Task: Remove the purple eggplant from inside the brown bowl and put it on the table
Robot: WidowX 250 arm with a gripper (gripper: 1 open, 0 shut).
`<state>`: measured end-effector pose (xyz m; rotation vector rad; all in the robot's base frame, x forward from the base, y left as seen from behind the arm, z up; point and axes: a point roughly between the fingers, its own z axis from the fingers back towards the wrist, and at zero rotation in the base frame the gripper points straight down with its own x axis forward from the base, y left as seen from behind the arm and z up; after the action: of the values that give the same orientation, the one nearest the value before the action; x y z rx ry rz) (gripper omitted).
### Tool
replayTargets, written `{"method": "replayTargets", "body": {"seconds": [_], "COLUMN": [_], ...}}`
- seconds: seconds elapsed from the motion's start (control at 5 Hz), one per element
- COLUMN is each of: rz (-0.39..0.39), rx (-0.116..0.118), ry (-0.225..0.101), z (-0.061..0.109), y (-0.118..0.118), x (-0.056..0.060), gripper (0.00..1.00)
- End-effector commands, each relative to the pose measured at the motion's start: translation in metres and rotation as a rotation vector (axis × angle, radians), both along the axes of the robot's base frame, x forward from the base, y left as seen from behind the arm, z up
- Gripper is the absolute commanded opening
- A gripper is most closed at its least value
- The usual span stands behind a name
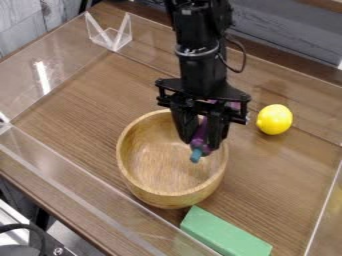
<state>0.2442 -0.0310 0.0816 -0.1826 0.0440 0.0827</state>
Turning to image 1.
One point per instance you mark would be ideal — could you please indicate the purple toy eggplant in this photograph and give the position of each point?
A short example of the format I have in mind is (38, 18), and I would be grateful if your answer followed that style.
(199, 144)

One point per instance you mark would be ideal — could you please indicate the brown wooden bowl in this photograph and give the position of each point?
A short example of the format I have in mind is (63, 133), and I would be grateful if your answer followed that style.
(154, 162)

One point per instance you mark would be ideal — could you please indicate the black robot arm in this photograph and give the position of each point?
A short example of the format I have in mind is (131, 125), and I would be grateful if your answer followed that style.
(199, 22)

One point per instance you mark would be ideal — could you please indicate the clear acrylic corner bracket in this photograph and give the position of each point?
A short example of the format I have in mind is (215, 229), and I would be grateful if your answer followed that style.
(110, 38)

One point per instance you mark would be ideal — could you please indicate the yellow lemon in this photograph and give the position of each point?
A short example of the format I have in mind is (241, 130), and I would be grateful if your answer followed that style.
(274, 119)

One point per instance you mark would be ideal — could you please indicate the green rectangular block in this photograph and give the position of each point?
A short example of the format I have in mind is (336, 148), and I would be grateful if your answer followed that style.
(222, 236)

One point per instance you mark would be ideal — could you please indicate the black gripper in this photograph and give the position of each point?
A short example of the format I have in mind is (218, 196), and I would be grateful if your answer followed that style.
(202, 92)

